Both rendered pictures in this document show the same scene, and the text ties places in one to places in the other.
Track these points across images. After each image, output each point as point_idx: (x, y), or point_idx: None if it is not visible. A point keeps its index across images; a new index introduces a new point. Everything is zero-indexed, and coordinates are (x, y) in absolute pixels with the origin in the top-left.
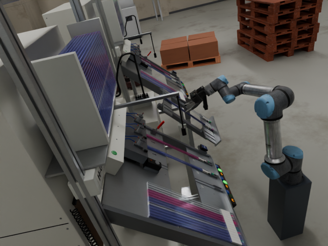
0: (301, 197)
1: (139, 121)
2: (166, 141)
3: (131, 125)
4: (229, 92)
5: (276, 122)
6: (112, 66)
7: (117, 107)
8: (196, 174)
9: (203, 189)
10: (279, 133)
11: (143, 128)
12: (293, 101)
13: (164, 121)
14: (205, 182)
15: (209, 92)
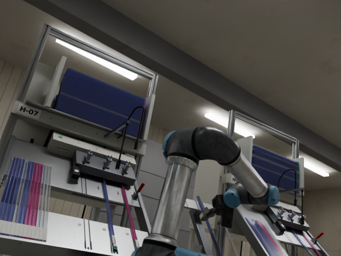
0: None
1: (124, 168)
2: (140, 216)
3: (113, 164)
4: (234, 187)
5: (170, 163)
6: (145, 128)
7: (105, 135)
8: (98, 225)
9: (74, 224)
10: (169, 184)
11: (108, 159)
12: (201, 137)
13: (143, 183)
14: (91, 233)
15: None
